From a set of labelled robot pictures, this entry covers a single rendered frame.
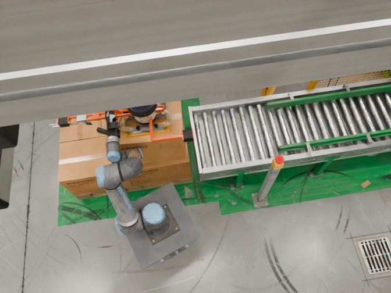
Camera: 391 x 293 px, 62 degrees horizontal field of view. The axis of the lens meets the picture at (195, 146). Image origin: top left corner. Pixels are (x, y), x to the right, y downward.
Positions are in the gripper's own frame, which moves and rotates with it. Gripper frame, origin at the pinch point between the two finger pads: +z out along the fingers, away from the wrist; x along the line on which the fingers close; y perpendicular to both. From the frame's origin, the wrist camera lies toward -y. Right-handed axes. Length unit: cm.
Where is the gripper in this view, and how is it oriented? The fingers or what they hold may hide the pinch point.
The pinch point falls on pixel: (109, 115)
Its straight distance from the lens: 255.3
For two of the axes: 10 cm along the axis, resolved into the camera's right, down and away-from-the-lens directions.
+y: 9.9, -1.5, 0.3
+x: -0.3, -4.3, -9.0
